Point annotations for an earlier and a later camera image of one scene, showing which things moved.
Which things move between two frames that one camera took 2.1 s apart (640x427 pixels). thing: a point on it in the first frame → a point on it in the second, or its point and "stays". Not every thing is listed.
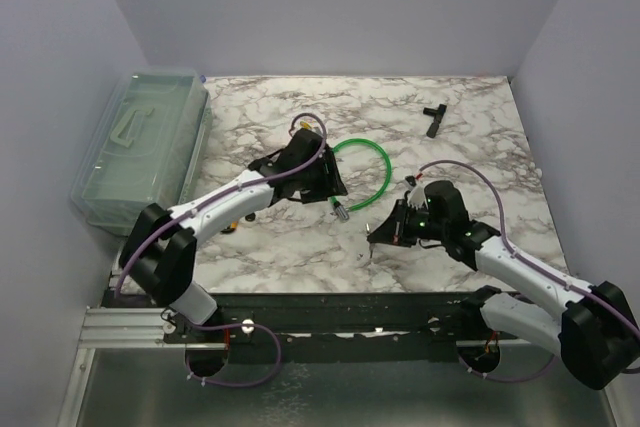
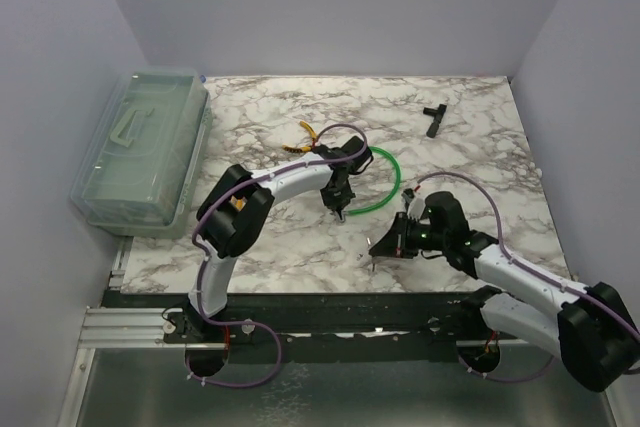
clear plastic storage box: (144, 147) stays
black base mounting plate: (332, 326) stays
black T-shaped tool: (438, 116) stays
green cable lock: (341, 211) → (379, 207)
